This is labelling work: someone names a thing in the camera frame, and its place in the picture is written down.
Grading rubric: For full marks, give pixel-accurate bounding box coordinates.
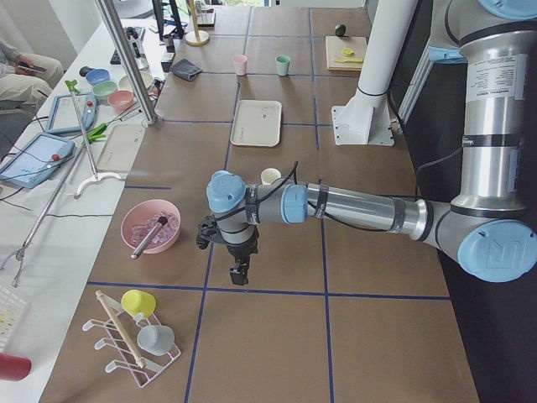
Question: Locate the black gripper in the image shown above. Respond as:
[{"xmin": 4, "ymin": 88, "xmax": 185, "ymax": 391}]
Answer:
[{"xmin": 196, "ymin": 215, "xmax": 258, "ymax": 285}]

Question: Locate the cream yellow cup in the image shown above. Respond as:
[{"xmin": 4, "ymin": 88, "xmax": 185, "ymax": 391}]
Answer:
[{"xmin": 260, "ymin": 168, "xmax": 281, "ymax": 185}]

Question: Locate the pink cup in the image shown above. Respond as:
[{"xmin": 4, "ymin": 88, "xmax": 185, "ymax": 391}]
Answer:
[{"xmin": 232, "ymin": 55, "xmax": 248, "ymax": 76}]

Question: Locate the green cup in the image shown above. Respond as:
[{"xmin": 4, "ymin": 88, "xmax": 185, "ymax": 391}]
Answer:
[{"xmin": 275, "ymin": 55, "xmax": 291, "ymax": 76}]

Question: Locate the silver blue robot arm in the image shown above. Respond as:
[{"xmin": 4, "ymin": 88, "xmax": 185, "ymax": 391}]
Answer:
[{"xmin": 196, "ymin": 1, "xmax": 536, "ymax": 285}]

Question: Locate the cream rabbit tray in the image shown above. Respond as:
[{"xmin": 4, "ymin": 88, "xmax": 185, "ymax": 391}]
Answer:
[{"xmin": 230, "ymin": 100, "xmax": 282, "ymax": 147}]

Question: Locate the grey cup on rack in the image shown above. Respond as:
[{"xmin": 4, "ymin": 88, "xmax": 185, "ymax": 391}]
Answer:
[{"xmin": 137, "ymin": 325, "xmax": 175, "ymax": 356}]

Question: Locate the yellow cup on rack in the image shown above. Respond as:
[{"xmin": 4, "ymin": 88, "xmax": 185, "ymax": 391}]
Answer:
[{"xmin": 121, "ymin": 289, "xmax": 156, "ymax": 317}]

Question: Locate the pink bowl with ice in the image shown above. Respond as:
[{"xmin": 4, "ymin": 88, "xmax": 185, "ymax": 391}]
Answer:
[{"xmin": 121, "ymin": 199, "xmax": 181, "ymax": 259}]

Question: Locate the wooden rolling pin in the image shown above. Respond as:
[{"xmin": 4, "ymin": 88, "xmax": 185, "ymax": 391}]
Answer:
[{"xmin": 95, "ymin": 290, "xmax": 147, "ymax": 369}]

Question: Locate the pink small bowl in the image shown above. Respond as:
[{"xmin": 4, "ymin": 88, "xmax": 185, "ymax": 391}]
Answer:
[{"xmin": 107, "ymin": 90, "xmax": 134, "ymax": 113}]

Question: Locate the grey cloth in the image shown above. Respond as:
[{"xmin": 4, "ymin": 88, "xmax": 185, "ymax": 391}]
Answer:
[{"xmin": 169, "ymin": 58, "xmax": 202, "ymax": 81}]

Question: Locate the cream bowl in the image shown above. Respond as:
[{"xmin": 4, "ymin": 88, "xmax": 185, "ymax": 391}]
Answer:
[{"xmin": 117, "ymin": 71, "xmax": 154, "ymax": 92}]

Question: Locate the green bowl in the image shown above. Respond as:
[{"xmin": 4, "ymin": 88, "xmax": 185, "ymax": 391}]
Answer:
[{"xmin": 93, "ymin": 81, "xmax": 117, "ymax": 100}]

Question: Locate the white plastic basket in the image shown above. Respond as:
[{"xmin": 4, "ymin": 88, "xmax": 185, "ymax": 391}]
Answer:
[{"xmin": 1, "ymin": 276, "xmax": 30, "ymax": 353}]

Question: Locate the blue teach pendant lower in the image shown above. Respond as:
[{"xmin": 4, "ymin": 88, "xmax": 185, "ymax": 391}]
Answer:
[{"xmin": 1, "ymin": 133, "xmax": 75, "ymax": 189}]

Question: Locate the blue teach pendant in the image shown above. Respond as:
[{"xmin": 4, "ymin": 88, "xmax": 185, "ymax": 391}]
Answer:
[
  {"xmin": 1, "ymin": 133, "xmax": 75, "ymax": 189},
  {"xmin": 44, "ymin": 92, "xmax": 97, "ymax": 135}
]

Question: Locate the blue teach pendant upper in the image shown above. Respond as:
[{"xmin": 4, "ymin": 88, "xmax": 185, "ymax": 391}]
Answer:
[{"xmin": 44, "ymin": 92, "xmax": 97, "ymax": 135}]

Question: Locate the yellow plastic knife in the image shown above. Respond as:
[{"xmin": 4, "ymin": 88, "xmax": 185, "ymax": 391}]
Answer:
[{"xmin": 333, "ymin": 58, "xmax": 363, "ymax": 64}]

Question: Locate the wooden stand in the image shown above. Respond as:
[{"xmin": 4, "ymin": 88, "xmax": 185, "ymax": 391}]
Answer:
[{"xmin": 185, "ymin": 0, "xmax": 210, "ymax": 46}]

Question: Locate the wooden cutting board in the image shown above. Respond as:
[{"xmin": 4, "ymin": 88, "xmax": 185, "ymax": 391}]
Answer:
[{"xmin": 325, "ymin": 36, "xmax": 368, "ymax": 71}]

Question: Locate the blue bowl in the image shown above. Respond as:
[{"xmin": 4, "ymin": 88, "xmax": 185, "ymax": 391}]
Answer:
[{"xmin": 86, "ymin": 69, "xmax": 110, "ymax": 86}]

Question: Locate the red cylinder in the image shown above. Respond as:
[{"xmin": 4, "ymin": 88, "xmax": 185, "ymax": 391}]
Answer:
[{"xmin": 0, "ymin": 353, "xmax": 32, "ymax": 381}]

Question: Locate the long metal reacher grabber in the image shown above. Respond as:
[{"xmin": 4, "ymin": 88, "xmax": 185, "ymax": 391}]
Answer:
[{"xmin": 65, "ymin": 80, "xmax": 123, "ymax": 200}]

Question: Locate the seated person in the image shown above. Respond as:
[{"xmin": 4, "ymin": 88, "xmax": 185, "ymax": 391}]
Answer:
[{"xmin": 1, "ymin": 37, "xmax": 65, "ymax": 112}]

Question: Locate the white wire dish rack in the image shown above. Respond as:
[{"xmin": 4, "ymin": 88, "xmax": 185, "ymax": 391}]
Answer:
[{"xmin": 82, "ymin": 290, "xmax": 182, "ymax": 388}]

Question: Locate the aluminium frame post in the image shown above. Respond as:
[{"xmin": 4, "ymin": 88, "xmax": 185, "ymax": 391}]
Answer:
[{"xmin": 96, "ymin": 0, "xmax": 159, "ymax": 126}]

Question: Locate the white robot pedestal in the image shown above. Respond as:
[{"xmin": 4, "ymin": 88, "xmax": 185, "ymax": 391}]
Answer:
[{"xmin": 331, "ymin": 0, "xmax": 418, "ymax": 146}]

